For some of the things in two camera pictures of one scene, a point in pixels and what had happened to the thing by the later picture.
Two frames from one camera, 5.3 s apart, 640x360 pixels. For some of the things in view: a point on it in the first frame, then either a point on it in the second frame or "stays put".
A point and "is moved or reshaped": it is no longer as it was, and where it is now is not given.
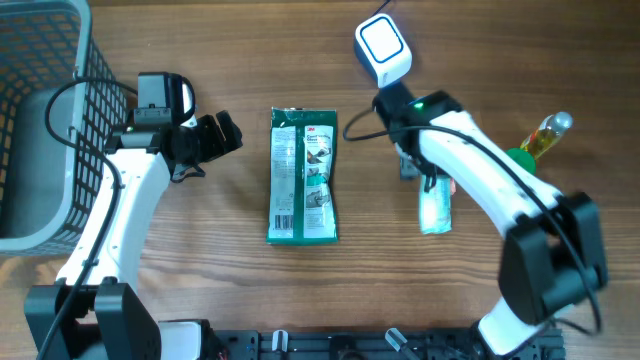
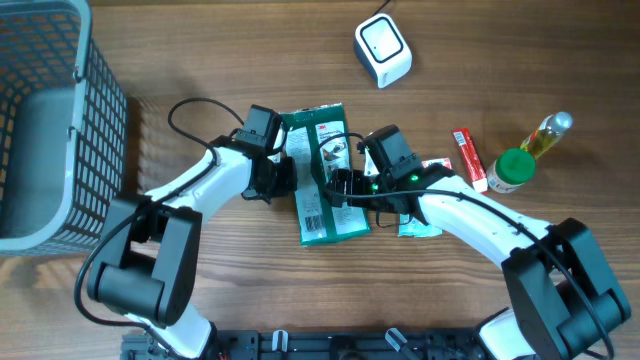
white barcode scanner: [382, 49] stays put
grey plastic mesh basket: [63, 105] stays put
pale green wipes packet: [436, 205] is moved or reshaped
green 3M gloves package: [302, 206] is moved or reshaped
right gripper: [436, 173] -> [353, 176]
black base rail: [375, 344] stays put
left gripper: [212, 142] -> [284, 178]
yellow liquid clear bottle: [547, 133] stays put
